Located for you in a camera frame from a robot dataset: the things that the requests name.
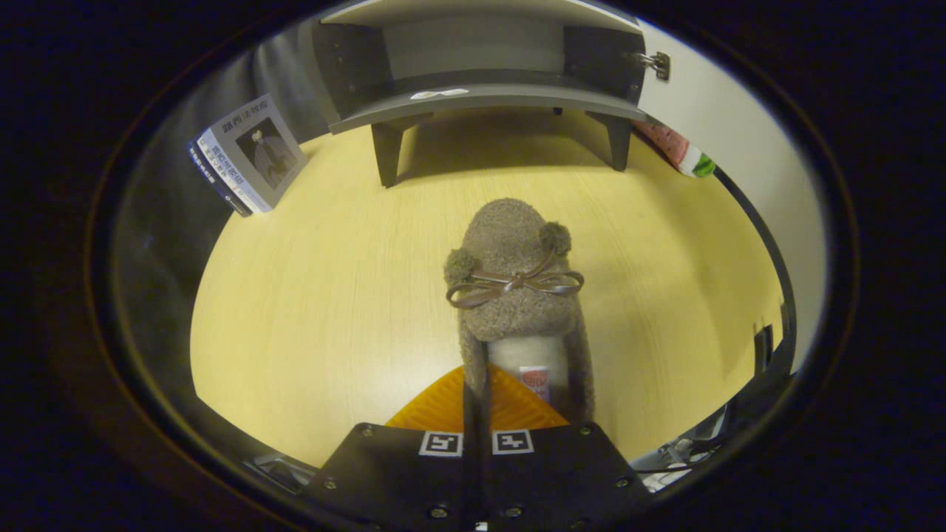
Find grey cover book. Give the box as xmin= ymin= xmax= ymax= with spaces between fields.
xmin=200 ymin=94 xmax=307 ymax=215

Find watermelon pattern toy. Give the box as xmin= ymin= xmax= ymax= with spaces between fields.
xmin=634 ymin=118 xmax=716 ymax=179

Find dark grey shoe cabinet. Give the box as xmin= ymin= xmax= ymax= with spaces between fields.
xmin=314 ymin=0 xmax=670 ymax=189

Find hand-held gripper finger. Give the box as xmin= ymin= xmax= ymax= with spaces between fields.
xmin=299 ymin=366 xmax=480 ymax=532
xmin=480 ymin=366 xmax=655 ymax=532

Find black backdrop cloth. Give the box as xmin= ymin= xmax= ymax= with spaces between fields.
xmin=111 ymin=22 xmax=341 ymax=415

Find blue spine book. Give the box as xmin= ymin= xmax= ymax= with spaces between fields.
xmin=187 ymin=137 xmax=252 ymax=218

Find brown fuzzy shoe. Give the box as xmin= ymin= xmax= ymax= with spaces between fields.
xmin=443 ymin=197 xmax=596 ymax=429

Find tangled cables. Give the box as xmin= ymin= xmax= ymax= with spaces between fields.
xmin=632 ymin=410 xmax=740 ymax=492

